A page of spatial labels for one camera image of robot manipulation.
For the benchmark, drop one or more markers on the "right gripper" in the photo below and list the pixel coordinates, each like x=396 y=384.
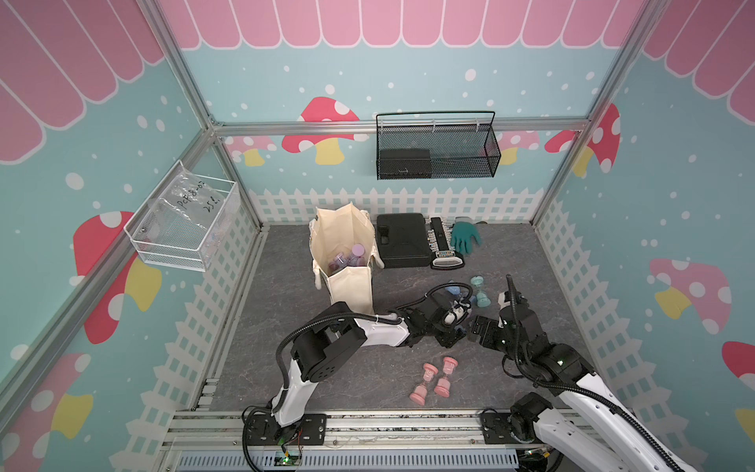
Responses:
x=492 y=325

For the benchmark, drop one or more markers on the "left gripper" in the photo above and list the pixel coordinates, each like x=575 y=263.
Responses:
x=450 y=337

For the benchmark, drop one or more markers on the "blue hourglass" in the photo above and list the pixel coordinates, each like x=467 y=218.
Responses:
x=462 y=293

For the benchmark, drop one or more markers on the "purple hourglass top cluster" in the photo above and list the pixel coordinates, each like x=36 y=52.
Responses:
x=339 y=262

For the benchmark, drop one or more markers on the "cream canvas tote bag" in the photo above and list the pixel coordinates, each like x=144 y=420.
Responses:
x=343 y=245

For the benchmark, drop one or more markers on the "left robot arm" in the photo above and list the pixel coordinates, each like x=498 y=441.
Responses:
x=314 y=352

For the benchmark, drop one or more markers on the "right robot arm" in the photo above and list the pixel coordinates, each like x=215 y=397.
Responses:
x=622 y=444

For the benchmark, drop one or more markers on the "green hourglass far right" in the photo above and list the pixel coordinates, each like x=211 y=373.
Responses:
x=481 y=299

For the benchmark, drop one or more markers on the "plastic bag in bin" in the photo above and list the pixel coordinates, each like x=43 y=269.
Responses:
x=191 y=217

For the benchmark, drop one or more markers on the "black bit holder strip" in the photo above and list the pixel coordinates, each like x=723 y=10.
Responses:
x=445 y=257

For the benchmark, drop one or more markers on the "black plastic case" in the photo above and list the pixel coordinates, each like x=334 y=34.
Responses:
x=402 y=241

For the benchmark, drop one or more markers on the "green rubber glove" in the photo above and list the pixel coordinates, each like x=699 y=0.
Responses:
x=465 y=236

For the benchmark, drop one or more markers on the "black box in basket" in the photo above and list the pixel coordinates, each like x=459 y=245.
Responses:
x=404 y=164

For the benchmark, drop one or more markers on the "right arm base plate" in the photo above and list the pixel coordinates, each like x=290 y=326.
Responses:
x=501 y=429

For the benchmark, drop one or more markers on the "black wire mesh basket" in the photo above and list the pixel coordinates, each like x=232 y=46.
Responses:
x=462 y=144

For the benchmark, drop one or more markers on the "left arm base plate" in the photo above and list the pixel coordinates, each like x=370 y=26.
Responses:
x=261 y=429

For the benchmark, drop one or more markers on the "clear plastic wall bin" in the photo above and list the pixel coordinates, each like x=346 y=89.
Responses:
x=136 y=227

